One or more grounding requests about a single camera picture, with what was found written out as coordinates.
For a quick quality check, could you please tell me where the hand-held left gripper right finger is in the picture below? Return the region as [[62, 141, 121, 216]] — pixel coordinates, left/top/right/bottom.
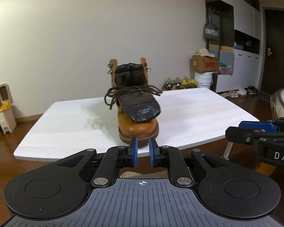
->
[[149, 138, 231, 188]]

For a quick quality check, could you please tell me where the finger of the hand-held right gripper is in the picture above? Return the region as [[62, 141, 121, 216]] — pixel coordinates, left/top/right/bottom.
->
[[239, 117, 284, 133], [225, 126, 284, 145]]

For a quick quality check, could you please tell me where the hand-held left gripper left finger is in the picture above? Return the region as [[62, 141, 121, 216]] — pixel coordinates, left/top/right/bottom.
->
[[54, 137, 139, 188]]

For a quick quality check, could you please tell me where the tan leather boot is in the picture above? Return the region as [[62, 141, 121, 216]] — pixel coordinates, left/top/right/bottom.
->
[[107, 57, 162, 145]]

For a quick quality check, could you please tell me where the dark brown shoelace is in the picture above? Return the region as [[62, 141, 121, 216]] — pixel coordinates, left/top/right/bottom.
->
[[104, 86, 163, 110]]

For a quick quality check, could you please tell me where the row of light shoes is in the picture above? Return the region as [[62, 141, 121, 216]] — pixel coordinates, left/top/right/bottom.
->
[[221, 86, 258, 98]]

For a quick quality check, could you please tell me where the white metal table leg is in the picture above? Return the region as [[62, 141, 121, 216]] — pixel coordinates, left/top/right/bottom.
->
[[222, 142, 233, 159]]

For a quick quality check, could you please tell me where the white plastic bucket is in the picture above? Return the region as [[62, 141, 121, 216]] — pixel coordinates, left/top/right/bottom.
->
[[194, 72, 214, 89]]

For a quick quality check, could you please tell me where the colourful plastic bag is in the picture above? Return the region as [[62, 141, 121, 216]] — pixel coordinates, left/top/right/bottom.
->
[[218, 61, 233, 76]]

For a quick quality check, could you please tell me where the cluster of cooking oil bottles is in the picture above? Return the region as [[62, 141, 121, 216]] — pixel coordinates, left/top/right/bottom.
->
[[161, 77, 196, 91]]

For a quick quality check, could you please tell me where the cardboard box with red label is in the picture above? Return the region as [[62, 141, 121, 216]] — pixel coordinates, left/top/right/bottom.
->
[[192, 55, 219, 73]]

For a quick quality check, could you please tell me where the dark brown door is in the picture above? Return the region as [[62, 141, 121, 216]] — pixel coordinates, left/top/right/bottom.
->
[[261, 7, 284, 95]]

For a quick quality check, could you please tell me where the straw hat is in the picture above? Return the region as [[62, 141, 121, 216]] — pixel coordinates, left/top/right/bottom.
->
[[194, 49, 216, 58]]

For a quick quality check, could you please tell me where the grey hanging bag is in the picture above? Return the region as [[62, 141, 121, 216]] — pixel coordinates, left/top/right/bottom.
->
[[203, 14, 220, 41]]

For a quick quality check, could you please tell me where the beige lidded trash bin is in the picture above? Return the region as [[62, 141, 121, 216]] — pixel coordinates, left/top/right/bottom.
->
[[0, 83, 17, 134]]

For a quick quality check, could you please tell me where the white and dark wall cabinet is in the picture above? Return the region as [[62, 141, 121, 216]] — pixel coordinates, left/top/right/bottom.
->
[[205, 0, 261, 93]]

